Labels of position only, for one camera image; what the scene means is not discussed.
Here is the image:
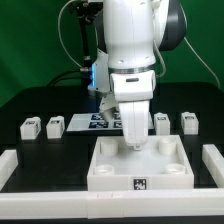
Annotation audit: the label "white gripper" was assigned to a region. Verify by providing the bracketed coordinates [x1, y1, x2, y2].
[99, 70, 156, 151]

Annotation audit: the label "white square tabletop part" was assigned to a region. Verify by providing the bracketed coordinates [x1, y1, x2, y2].
[87, 135, 194, 191]

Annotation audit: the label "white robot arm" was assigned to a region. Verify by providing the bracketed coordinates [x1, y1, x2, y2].
[91, 0, 187, 148]

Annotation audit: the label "marker sheet with tags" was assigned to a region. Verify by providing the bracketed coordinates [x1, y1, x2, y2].
[66, 112, 155, 132]

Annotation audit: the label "white U-shaped obstacle fence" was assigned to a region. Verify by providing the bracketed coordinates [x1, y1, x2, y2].
[0, 143, 224, 220]

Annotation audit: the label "black cables at base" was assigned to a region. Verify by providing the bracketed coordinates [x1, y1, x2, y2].
[48, 68, 92, 88]

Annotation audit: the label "grey cable left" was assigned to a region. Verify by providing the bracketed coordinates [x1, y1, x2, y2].
[57, 0, 84, 69]

